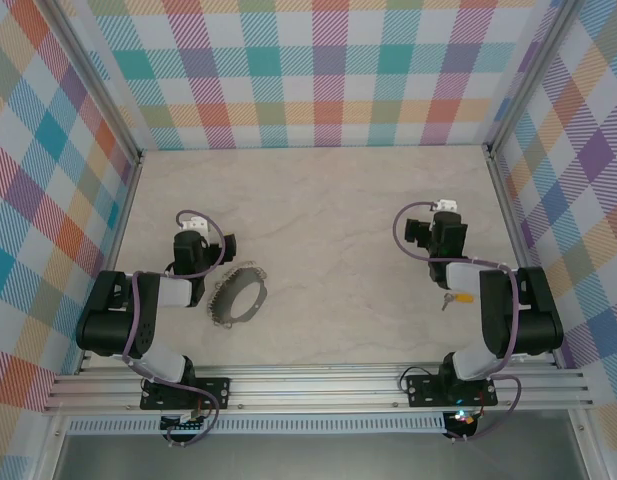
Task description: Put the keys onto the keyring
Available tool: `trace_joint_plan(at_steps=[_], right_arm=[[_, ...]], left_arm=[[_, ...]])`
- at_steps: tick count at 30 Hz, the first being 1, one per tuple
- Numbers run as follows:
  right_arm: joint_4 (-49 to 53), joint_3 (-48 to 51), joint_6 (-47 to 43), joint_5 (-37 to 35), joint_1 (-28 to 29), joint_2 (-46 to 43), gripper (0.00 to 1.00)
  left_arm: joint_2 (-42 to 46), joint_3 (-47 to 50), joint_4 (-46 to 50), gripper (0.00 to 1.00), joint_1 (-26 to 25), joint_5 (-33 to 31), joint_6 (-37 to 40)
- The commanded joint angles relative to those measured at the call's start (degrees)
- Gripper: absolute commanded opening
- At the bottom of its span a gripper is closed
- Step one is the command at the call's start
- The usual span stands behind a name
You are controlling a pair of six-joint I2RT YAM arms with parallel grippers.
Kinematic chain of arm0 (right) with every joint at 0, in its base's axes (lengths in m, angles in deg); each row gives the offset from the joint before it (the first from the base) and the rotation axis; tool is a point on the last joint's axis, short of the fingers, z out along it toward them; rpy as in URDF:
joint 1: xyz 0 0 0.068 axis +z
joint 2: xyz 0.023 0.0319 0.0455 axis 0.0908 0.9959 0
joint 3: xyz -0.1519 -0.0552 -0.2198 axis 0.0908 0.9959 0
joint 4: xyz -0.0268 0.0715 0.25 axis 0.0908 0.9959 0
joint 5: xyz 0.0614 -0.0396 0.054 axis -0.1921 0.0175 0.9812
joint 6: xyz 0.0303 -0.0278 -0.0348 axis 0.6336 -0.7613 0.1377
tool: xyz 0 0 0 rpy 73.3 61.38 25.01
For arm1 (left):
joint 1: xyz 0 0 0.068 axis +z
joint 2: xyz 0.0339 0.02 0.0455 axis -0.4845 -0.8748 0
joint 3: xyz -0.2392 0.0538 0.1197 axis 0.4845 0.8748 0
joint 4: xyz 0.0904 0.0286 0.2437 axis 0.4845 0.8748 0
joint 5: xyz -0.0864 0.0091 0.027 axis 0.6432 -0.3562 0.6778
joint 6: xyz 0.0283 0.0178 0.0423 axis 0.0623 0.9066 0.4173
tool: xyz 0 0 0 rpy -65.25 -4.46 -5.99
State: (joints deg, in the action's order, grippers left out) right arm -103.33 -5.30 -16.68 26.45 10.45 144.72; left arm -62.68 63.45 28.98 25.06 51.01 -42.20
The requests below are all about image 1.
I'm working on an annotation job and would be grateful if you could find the silver key with yellow cap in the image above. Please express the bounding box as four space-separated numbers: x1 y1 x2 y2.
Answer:
440 292 475 312

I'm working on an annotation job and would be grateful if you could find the aluminium corner post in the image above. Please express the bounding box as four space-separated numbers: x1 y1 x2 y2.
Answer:
47 0 144 161
487 0 584 151

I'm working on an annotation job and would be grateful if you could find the aluminium mounting rail beam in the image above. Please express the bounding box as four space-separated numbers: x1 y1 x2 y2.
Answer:
43 364 594 414

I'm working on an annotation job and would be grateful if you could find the metal keyring plate with rings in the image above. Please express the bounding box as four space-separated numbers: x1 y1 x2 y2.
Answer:
206 259 268 331

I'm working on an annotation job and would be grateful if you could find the white slotted cable duct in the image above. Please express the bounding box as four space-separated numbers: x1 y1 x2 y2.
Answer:
66 412 448 435

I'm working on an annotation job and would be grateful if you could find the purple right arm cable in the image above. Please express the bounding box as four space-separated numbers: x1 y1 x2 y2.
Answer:
391 200 523 444

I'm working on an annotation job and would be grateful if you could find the grey metal panel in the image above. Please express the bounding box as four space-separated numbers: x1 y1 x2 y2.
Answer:
52 433 587 480

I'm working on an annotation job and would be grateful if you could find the aluminium side rail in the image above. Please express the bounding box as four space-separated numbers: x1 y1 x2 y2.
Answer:
485 144 559 369
75 149 145 374

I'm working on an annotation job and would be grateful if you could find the small circuit board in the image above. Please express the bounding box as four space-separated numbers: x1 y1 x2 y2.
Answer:
445 407 482 436
160 412 209 434

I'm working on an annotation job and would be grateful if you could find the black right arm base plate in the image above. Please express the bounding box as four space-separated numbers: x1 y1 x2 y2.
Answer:
405 373 499 409

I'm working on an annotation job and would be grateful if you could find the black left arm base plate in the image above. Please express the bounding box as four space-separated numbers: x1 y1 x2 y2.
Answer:
139 377 232 412

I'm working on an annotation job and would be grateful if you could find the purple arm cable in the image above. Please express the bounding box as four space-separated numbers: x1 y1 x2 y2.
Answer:
391 200 523 444
121 208 225 449

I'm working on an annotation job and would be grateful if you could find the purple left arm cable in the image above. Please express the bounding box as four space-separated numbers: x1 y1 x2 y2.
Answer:
121 208 225 449

